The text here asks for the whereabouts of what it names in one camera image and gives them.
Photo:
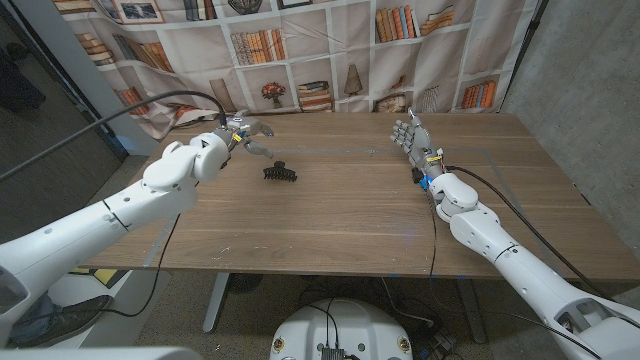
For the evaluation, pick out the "grey table leg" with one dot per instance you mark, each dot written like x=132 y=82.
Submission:
x=470 y=310

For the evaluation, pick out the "black backdrop stand pole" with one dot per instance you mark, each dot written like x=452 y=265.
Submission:
x=525 y=45

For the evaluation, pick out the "printed bookshelf backdrop cloth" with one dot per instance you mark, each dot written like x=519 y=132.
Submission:
x=320 y=65

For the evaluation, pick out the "black box on torso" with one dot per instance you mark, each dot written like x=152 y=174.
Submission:
x=332 y=354

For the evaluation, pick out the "black round floor base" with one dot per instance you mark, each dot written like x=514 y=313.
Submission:
x=243 y=283

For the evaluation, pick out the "person in jeans, dark shoe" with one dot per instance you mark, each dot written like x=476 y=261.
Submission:
x=65 y=320

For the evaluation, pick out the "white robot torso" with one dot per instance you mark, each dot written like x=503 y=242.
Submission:
x=345 y=325

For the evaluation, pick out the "dark glass door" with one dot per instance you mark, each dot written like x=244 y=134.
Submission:
x=40 y=100

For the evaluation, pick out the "white robot body edge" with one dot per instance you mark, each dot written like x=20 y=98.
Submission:
x=100 y=354

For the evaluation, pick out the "power strip on floor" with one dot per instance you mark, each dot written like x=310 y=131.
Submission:
x=440 y=344

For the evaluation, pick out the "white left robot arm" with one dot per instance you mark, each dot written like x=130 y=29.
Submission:
x=100 y=230

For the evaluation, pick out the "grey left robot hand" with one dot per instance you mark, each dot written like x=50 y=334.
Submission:
x=240 y=127

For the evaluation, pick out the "white table leg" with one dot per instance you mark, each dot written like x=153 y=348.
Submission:
x=216 y=305

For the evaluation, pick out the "black claw hair clip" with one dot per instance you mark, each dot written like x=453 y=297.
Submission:
x=280 y=173

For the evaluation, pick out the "yellow flat item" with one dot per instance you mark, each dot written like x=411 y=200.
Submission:
x=102 y=275

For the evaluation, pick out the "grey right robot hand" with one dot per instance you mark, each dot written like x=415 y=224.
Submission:
x=420 y=147

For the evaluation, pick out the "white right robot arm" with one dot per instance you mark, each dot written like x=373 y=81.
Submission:
x=520 y=270

